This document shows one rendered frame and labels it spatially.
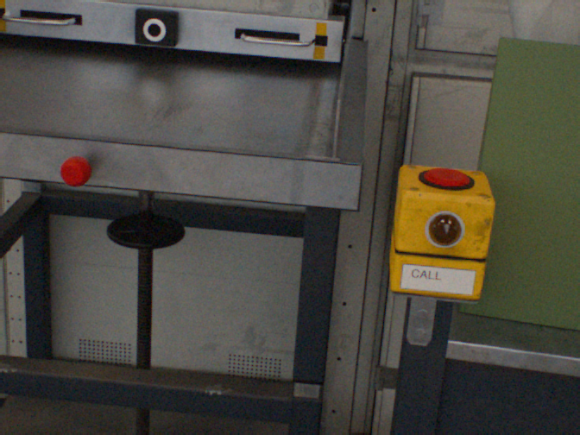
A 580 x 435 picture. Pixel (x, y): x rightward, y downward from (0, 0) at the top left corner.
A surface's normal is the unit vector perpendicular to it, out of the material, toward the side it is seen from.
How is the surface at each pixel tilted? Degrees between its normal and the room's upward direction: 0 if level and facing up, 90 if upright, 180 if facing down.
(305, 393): 90
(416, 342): 90
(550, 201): 90
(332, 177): 90
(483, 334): 0
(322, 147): 0
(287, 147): 0
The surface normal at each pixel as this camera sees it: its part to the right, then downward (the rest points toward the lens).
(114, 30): -0.08, 0.36
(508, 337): 0.07, -0.93
